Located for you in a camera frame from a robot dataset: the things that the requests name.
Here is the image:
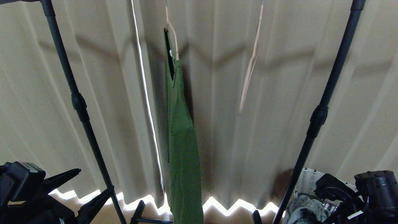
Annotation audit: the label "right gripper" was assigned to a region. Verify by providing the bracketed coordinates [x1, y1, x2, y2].
[323, 202, 366, 224]

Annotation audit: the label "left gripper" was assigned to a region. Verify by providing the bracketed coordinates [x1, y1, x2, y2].
[6, 169, 115, 224]

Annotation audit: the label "pale grey shorts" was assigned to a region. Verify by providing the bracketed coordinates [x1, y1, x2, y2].
[283, 194, 331, 224]

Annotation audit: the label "green printed sleeveless shirt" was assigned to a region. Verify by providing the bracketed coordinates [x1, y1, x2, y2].
[164, 28, 204, 224]

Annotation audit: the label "pink clothes hanger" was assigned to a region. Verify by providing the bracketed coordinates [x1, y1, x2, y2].
[165, 0, 180, 60]
[238, 0, 264, 115]

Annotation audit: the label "white laundry basket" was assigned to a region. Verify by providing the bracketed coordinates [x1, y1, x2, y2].
[294, 168, 358, 212]

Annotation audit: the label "black clothes rack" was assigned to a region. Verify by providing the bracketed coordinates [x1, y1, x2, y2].
[0, 0, 367, 224]

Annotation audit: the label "beige curtain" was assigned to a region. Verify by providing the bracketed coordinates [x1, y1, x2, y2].
[0, 0, 398, 215]

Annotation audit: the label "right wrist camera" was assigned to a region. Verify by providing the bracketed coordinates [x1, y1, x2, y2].
[314, 174, 356, 203]

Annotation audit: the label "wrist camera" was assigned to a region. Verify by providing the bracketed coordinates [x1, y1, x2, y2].
[314, 174, 356, 203]
[0, 162, 46, 206]

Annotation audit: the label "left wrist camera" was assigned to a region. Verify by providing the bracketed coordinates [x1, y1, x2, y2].
[0, 162, 46, 206]

